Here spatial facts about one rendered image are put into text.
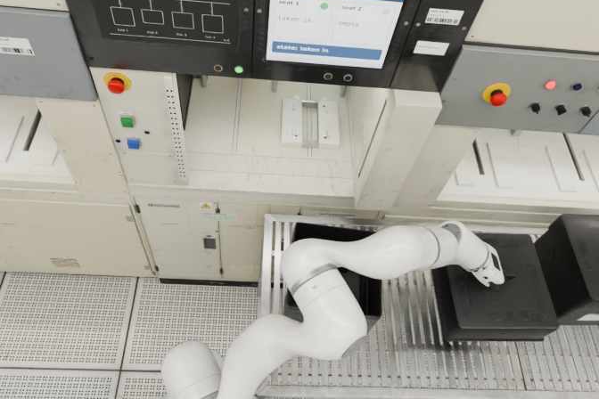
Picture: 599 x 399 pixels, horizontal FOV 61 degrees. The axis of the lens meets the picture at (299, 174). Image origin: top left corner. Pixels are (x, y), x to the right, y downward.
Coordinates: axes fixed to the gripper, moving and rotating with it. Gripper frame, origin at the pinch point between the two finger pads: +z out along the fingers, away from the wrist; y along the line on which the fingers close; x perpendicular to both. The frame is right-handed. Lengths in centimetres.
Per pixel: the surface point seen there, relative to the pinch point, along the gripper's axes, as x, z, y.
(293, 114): 50, -26, 69
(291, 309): 51, -28, -5
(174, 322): 147, 5, 20
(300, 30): 7, -76, 37
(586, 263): -18.6, 27.3, 6.8
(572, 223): -18.8, 27.4, 20.4
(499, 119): -16.3, -18.9, 34.6
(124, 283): 165, -12, 38
